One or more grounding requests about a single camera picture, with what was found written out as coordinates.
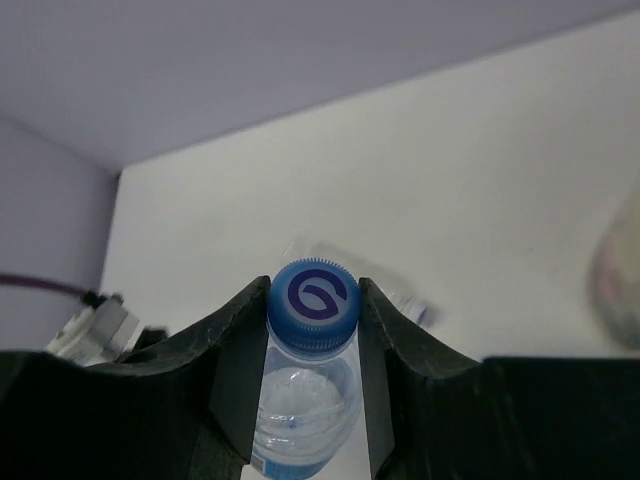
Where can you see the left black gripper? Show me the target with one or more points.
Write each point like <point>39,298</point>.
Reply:
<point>150,337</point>

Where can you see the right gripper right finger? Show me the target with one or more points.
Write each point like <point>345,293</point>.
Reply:
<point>433,413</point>

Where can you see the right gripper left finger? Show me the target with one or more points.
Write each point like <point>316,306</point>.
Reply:
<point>183,408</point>

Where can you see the small bottle blue cap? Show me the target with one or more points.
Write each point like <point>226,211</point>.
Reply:
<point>311,392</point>

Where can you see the beige cat bin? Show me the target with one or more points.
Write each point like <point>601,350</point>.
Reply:
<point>613,283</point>

